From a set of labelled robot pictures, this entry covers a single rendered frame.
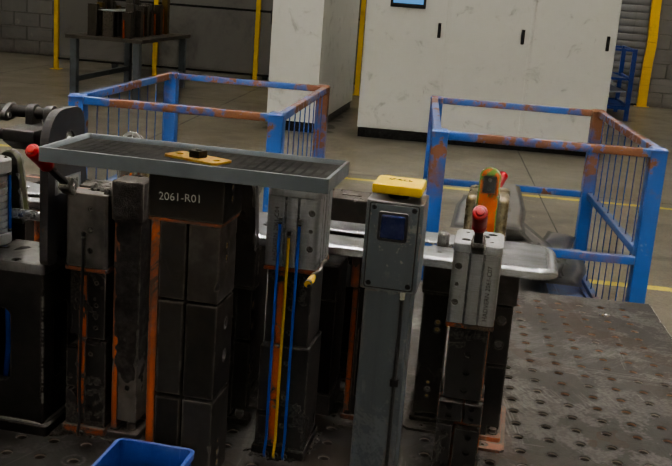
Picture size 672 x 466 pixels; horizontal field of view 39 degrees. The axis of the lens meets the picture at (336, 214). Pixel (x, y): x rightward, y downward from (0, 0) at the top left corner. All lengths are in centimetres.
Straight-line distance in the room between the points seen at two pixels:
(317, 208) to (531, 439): 55
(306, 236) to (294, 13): 812
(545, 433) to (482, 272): 41
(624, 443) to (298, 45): 801
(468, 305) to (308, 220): 25
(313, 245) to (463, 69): 806
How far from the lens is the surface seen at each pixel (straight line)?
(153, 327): 125
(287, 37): 942
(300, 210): 132
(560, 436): 163
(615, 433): 168
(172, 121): 466
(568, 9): 940
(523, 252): 153
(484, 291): 131
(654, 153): 336
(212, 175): 114
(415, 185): 114
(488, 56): 934
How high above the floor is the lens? 138
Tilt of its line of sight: 13 degrees down
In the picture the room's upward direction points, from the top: 4 degrees clockwise
